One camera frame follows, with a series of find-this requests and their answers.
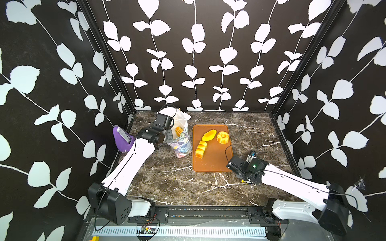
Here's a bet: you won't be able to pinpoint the yellow handled metal tongs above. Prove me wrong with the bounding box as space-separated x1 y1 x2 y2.
241 179 253 184

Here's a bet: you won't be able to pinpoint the purple plastic box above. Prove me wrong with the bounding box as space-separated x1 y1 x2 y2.
113 125 135 153

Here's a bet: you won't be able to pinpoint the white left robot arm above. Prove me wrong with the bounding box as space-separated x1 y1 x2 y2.
88 124 170 225

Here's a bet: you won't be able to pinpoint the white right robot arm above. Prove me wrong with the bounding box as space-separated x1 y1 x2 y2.
227 154 350 236

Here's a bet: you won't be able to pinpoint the white slotted cable duct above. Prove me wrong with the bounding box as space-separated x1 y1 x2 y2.
92 226 267 239

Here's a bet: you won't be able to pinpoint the long ridged yellow bread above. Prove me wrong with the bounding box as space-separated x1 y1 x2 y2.
175 127 184 137

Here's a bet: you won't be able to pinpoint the oval yellow bread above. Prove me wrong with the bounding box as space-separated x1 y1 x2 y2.
202 130 217 142

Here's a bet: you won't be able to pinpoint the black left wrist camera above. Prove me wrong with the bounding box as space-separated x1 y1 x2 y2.
154 113 175 131

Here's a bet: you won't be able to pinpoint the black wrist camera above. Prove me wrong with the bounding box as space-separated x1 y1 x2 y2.
246 150 257 163
154 113 175 131

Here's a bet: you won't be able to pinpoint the ring shaped bundt bread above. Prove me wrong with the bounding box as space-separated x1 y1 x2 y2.
216 131 230 145

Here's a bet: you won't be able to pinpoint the small electronics circuit board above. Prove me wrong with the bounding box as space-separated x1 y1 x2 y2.
137 226 158 237

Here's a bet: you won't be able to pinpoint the brown plastic tray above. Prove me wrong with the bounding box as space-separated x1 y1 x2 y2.
192 125 233 173

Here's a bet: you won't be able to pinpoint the black front mounting rail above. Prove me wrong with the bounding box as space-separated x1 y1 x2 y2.
128 205 290 226

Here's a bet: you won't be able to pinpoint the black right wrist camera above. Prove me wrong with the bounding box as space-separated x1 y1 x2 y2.
246 150 257 163

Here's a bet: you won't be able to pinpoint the segmented pull-apart bread roll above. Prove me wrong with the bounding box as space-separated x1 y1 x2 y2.
195 141 207 159

